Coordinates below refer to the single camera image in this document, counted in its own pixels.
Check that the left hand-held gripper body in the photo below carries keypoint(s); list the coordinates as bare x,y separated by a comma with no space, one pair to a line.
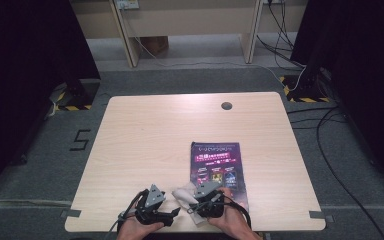
151,208

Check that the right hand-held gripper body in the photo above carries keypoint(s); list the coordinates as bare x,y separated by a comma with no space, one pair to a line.
210,205

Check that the beige cloth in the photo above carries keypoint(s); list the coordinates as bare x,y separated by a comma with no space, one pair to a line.
183,194

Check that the illustrated magazine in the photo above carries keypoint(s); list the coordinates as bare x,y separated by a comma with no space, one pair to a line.
217,156

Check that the person's left hand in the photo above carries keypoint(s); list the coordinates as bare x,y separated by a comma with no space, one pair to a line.
136,231

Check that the person's right hand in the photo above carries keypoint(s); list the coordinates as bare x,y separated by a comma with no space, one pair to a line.
233,221

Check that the grey tape piece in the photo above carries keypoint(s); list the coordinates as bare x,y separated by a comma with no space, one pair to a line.
70,213
320,216

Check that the grey table grommet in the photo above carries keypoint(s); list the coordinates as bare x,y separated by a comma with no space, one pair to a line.
226,106

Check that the black stand base striped tape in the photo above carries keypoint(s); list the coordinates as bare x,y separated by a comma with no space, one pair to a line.
80,96
305,90

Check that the brown cardboard box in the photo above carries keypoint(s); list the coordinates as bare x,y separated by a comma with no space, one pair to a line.
155,45

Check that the dark curtain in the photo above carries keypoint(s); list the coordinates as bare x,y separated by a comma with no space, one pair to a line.
363,66
23,66

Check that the white power strip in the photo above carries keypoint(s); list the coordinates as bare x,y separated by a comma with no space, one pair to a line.
127,4

